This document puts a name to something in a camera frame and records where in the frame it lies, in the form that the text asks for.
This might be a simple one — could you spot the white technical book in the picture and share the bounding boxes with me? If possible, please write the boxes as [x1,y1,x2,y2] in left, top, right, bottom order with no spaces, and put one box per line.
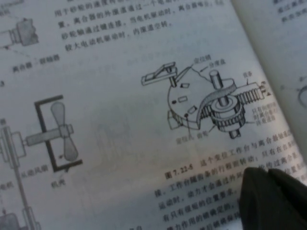
[0,0,307,230]

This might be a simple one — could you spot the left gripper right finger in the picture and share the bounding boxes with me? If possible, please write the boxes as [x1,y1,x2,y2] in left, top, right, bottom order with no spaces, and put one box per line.
[267,168,307,230]

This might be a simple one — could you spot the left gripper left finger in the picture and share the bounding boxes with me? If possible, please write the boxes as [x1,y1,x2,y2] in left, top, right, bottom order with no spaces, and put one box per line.
[238,167,302,230]

